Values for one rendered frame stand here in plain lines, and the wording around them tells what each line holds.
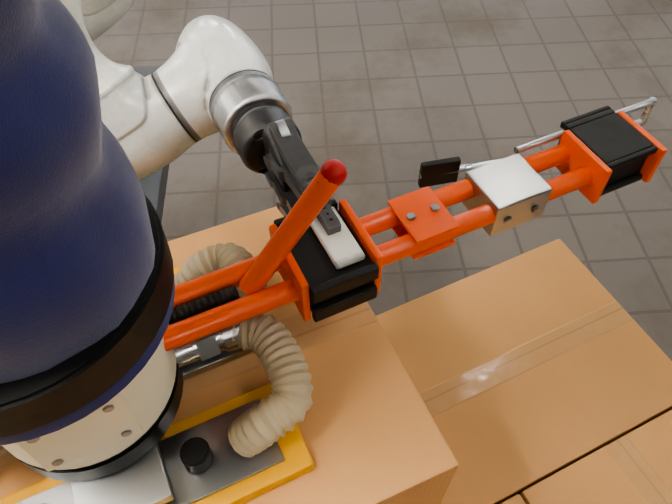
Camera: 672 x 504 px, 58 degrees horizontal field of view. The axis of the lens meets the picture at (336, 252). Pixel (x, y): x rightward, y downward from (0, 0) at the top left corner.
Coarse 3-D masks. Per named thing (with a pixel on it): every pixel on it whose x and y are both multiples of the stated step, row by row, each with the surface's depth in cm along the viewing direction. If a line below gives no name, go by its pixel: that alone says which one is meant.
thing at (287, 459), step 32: (192, 416) 62; (224, 416) 61; (160, 448) 59; (192, 448) 57; (224, 448) 59; (288, 448) 60; (192, 480) 58; (224, 480) 58; (256, 480) 58; (288, 480) 59
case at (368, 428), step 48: (192, 240) 78; (240, 240) 78; (336, 336) 69; (384, 336) 69; (192, 384) 66; (240, 384) 66; (336, 384) 66; (384, 384) 66; (336, 432) 63; (384, 432) 63; (432, 432) 63; (0, 480) 60; (336, 480) 60; (384, 480) 60; (432, 480) 60
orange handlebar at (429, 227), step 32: (544, 160) 68; (416, 192) 64; (448, 192) 64; (384, 224) 62; (416, 224) 61; (448, 224) 61; (480, 224) 63; (256, 256) 59; (384, 256) 60; (416, 256) 62; (192, 288) 57; (288, 288) 57; (192, 320) 55; (224, 320) 55
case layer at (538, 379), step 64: (384, 320) 119; (448, 320) 119; (512, 320) 119; (576, 320) 119; (448, 384) 111; (512, 384) 111; (576, 384) 111; (640, 384) 111; (512, 448) 103; (576, 448) 103; (640, 448) 103
